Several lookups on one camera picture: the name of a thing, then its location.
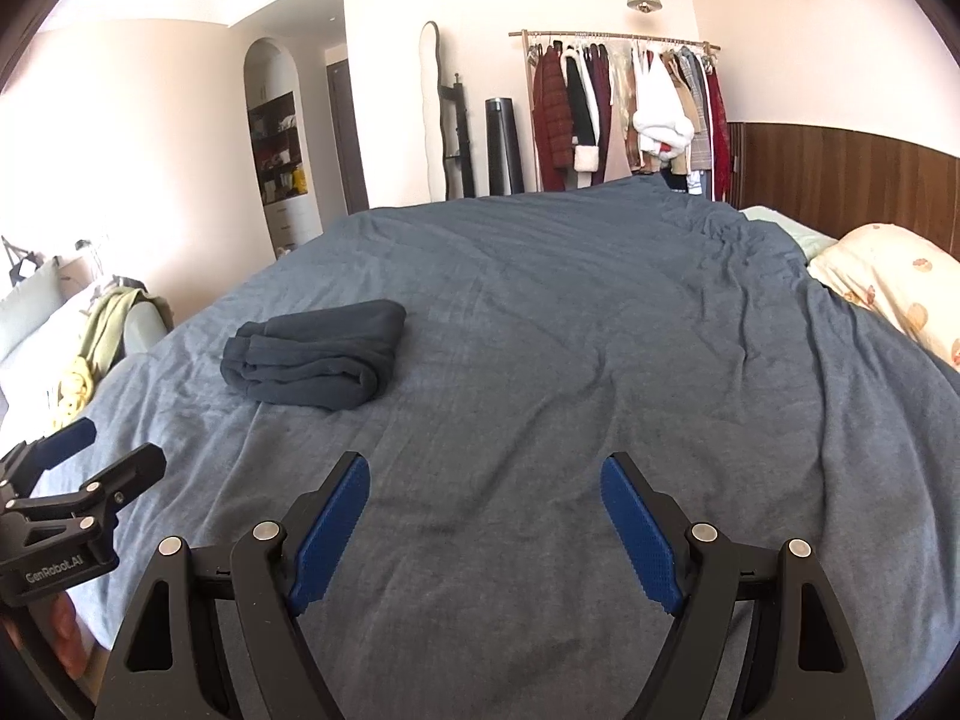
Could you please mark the black pants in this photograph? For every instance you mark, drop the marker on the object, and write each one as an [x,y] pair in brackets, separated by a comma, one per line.
[315,360]

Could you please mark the black stand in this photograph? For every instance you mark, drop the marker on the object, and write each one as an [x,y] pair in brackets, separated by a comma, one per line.
[459,135]

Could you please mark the dark wooden door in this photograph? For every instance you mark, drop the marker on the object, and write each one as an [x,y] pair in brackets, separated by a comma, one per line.
[346,135]

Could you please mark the cream floral pillow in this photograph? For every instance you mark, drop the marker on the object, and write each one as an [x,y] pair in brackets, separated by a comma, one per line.
[892,277]

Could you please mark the yellow crumpled cloth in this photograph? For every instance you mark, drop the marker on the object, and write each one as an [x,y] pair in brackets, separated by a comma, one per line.
[75,391]

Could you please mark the arched wall shelf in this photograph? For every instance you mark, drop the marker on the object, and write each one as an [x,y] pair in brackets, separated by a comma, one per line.
[281,150]

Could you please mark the blue-grey blanket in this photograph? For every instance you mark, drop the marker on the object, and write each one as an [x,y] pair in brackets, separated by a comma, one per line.
[562,390]

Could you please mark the row of hanging clothes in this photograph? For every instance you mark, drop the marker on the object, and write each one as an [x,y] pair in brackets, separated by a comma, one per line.
[555,112]

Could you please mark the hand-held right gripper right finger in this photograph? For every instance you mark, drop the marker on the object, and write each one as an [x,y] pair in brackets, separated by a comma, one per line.
[641,540]

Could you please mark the pale green armchair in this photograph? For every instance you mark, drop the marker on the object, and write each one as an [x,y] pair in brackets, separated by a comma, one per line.
[30,307]

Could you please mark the green cloth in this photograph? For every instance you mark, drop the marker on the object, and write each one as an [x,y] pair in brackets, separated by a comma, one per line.
[105,330]

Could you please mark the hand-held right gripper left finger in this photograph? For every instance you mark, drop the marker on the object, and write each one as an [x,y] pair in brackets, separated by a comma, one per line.
[330,532]

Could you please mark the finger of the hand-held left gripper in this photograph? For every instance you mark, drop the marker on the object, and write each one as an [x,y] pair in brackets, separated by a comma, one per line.
[131,469]
[69,439]

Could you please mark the pale green pillow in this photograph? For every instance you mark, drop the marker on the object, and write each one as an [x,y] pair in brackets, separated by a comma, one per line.
[787,229]

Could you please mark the wooden clothes rack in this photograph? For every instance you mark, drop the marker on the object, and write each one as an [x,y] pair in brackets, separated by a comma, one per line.
[600,34]

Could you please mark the black cylindrical tower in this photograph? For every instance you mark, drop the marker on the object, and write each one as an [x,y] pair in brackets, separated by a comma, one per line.
[502,150]

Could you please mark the dark wooden headboard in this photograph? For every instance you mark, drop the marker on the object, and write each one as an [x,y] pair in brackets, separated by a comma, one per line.
[847,172]

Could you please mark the wavy standing mirror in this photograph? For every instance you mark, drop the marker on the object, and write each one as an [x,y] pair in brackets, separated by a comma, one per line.
[431,112]

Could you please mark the person's left hand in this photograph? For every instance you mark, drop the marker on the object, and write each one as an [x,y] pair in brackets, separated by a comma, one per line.
[67,634]

